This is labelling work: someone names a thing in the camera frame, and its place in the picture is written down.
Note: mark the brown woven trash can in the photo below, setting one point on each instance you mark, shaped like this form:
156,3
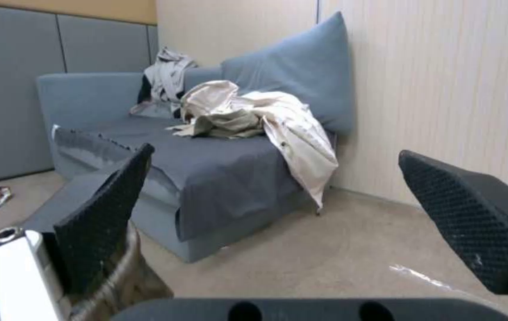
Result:
122,284

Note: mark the blue grey sofa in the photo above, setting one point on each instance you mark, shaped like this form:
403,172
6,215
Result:
115,110

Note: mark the grey partition panel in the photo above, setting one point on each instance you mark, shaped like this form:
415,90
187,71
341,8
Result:
53,87

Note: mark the blue grey back cushion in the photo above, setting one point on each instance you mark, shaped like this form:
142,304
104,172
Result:
298,73

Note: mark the cream beige jacket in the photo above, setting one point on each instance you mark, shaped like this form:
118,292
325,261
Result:
262,123

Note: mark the dark grey sofa cover sheet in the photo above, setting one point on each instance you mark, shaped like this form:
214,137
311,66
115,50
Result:
182,167

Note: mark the grey patterned shirt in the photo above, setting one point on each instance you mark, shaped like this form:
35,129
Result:
164,83

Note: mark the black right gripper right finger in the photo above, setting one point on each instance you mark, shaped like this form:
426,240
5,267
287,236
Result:
459,214

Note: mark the clear plastic film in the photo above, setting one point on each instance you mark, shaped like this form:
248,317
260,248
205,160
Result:
419,275

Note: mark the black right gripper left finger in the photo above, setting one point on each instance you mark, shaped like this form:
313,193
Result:
97,220

